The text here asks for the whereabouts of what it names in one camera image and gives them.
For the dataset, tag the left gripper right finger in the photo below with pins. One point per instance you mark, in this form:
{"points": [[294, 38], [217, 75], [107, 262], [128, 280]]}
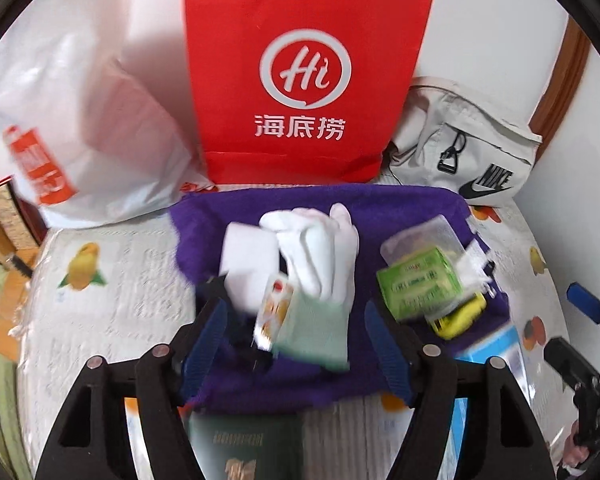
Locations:
{"points": [[395, 368]]}

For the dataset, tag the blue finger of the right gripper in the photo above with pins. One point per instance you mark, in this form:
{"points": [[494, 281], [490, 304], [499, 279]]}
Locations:
{"points": [[584, 301]]}

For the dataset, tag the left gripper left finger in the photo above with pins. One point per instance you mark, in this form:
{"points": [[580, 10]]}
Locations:
{"points": [[198, 363]]}

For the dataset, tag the yellow black pouch bag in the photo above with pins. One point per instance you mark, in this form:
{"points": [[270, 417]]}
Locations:
{"points": [[460, 320]]}

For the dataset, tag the green tissue packet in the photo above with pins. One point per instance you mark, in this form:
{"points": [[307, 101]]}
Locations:
{"points": [[420, 284]]}

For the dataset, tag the fruit pattern small packet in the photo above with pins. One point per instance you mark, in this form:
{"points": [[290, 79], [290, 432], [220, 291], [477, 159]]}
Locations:
{"points": [[279, 292]]}

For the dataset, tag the white cloth gloves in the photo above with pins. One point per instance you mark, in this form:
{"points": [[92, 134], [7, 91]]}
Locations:
{"points": [[320, 250]]}

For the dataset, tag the person's right hand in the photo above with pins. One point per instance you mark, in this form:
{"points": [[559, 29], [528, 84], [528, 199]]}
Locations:
{"points": [[574, 454]]}

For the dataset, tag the green mesh pouch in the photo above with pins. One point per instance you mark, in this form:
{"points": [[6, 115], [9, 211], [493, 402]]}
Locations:
{"points": [[315, 332]]}

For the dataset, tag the blue tissue pack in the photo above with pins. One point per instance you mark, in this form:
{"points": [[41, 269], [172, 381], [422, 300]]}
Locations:
{"points": [[495, 354]]}

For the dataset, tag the dark green box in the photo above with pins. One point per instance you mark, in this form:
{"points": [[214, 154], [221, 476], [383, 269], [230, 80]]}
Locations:
{"points": [[257, 447]]}

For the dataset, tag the clear plastic wrapper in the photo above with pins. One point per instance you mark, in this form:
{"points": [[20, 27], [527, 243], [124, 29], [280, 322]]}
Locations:
{"points": [[469, 262]]}

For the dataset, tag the wooden side table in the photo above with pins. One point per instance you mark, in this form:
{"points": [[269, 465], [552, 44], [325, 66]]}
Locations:
{"points": [[13, 301]]}

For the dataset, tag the beige Nike waist bag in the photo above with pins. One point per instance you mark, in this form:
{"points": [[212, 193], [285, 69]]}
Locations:
{"points": [[455, 137]]}

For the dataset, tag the brown patterned book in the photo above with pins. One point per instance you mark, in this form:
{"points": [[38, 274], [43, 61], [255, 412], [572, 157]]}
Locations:
{"points": [[20, 220]]}

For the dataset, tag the white Miniso plastic bag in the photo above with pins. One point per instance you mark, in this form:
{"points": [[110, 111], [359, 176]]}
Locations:
{"points": [[92, 146]]}

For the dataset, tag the red Haidilao paper bag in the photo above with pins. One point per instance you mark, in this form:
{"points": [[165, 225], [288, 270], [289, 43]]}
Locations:
{"points": [[300, 91]]}

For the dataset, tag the brown wooden door frame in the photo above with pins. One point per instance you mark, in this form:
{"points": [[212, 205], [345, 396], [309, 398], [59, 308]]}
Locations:
{"points": [[562, 86]]}

